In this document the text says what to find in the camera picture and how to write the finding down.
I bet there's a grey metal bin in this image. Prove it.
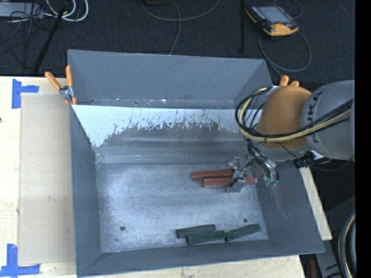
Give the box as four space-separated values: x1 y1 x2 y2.
67 49 326 278

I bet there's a dark green flat block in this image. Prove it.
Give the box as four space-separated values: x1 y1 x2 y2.
224 223 262 242
185 230 227 246
176 224 217 239

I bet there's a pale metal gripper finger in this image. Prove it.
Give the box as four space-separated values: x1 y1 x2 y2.
228 158 248 174
225 176 248 193

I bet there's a black cylinder on white bracket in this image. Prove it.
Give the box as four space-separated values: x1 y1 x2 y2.
293 151 323 169

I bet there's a pale wood flat board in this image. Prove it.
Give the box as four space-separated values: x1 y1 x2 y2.
17 93 77 267

